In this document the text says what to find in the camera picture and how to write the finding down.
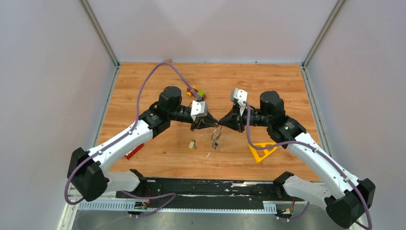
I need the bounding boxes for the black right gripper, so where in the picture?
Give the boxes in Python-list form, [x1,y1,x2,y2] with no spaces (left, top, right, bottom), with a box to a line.
[217,103,271,133]

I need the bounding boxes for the large keyring with keys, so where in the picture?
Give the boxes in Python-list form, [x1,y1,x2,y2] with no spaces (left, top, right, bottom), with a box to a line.
[211,126,223,149]

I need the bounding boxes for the silver key with yellow tag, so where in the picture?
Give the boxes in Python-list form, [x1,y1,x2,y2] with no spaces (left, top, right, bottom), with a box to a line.
[188,139,197,150]

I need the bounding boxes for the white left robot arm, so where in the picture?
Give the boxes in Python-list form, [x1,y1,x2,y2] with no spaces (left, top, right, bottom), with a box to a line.
[67,86,218,202]

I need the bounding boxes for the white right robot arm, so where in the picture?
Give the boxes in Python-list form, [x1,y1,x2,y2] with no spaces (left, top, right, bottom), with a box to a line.
[218,88,376,230]

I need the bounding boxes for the red lego toy car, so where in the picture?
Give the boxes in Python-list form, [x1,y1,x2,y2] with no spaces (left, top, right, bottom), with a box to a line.
[186,86,206,98]

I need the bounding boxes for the yellow triangle block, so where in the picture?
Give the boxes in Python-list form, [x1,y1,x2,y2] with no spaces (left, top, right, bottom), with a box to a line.
[248,142,278,163]

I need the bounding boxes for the red lego brick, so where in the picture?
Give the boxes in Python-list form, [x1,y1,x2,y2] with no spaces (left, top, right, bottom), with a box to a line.
[124,144,144,160]

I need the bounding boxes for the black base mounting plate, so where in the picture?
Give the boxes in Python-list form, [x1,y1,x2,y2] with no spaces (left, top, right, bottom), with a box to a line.
[130,177,302,202]

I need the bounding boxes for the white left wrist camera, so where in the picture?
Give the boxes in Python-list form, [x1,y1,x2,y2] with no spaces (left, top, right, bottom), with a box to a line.
[191,100,208,121]

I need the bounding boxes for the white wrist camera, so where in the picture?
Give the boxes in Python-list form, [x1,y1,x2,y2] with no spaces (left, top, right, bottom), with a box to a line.
[230,88,248,116]
[191,100,208,121]

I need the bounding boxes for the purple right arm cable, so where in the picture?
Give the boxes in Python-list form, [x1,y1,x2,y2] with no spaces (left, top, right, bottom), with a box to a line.
[243,101,373,230]

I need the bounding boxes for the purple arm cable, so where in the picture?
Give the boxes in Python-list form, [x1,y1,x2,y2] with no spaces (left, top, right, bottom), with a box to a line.
[64,62,205,206]
[243,101,373,230]

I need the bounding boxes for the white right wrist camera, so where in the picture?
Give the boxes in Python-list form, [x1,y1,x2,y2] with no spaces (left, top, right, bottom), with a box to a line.
[230,88,248,116]

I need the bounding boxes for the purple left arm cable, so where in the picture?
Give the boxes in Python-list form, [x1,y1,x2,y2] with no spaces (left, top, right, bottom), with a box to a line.
[64,62,205,206]

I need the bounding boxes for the white slotted cable duct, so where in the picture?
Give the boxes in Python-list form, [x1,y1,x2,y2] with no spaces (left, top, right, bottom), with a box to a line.
[78,200,278,214]

